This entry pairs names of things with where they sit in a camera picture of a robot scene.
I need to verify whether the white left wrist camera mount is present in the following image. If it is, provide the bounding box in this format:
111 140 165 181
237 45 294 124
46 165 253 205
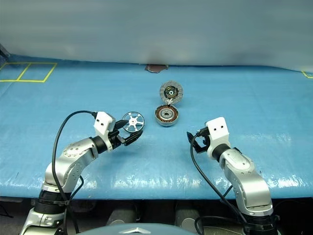
93 111 116 151

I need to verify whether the copper wound stator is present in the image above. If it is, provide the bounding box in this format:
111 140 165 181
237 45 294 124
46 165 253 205
154 103 179 127

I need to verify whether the blue plastic table cover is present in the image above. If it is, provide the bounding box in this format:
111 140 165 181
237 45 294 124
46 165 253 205
0 55 313 200

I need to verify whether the silver spoked rotor cap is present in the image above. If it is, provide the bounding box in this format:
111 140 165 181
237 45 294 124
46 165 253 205
121 111 145 135

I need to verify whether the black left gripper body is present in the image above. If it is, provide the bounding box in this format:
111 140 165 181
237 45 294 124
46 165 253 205
108 119 125 148

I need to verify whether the round grey motor end cap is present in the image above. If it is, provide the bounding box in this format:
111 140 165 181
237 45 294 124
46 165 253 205
159 80 184 105

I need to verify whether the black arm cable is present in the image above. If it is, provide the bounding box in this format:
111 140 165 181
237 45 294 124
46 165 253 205
190 133 250 235
52 110 98 235

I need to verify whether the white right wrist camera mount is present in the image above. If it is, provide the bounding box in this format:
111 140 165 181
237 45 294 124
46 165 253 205
204 117 230 161

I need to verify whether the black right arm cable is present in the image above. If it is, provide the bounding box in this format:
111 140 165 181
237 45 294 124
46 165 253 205
190 133 250 235

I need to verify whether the grey robot torso with emblem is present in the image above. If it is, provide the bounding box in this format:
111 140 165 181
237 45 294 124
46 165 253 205
90 222 196 235

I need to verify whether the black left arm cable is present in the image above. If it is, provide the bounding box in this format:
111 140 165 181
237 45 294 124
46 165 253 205
52 110 98 235

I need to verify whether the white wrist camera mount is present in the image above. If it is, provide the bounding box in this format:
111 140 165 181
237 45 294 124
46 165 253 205
93 111 116 151
204 117 230 161

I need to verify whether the dark grey fixture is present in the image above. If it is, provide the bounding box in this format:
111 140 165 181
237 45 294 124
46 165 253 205
0 44 10 59

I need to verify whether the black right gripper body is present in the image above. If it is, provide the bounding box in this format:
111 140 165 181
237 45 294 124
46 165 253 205
194 126 210 154

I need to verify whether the grey rounded cylinder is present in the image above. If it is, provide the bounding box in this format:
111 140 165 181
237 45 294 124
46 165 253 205
106 208 136 226
175 204 200 227

